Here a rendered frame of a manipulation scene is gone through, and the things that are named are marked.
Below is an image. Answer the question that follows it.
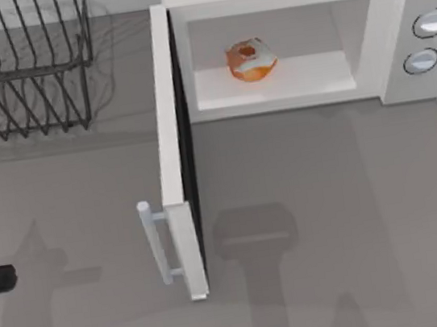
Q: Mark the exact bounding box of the white microwave door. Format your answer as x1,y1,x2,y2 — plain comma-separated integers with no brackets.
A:
134,2,214,304

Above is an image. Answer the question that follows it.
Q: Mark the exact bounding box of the orange and white pastry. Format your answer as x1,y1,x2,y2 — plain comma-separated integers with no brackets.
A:
223,35,281,86

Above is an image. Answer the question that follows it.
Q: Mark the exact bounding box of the pale microwave oven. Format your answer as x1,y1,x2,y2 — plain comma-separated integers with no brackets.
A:
166,0,437,134

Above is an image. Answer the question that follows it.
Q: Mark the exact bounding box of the round microwave knob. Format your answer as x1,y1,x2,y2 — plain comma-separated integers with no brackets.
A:
401,46,437,77
409,7,437,41

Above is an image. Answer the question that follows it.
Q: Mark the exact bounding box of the white door handle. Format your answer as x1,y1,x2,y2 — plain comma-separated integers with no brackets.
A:
135,196,186,289

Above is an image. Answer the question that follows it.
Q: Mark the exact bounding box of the dark wire dish rack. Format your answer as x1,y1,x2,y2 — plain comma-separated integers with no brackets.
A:
0,0,108,143

